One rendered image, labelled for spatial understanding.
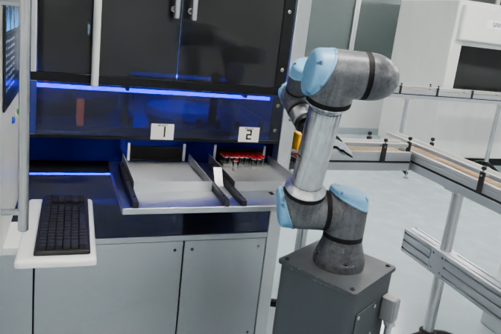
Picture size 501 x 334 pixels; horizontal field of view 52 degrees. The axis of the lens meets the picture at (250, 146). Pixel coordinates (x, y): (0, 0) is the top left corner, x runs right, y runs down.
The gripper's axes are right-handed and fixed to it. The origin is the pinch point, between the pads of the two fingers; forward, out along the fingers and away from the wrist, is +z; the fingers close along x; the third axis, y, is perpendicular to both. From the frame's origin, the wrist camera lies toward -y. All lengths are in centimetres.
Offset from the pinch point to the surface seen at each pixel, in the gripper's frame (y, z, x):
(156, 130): 10, -49, 49
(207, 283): 67, -11, 59
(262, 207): 14.9, -4.6, 23.4
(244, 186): 19.7, -17.5, 26.8
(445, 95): 350, -224, -193
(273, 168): 46, -36, 15
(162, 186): 4, -21, 51
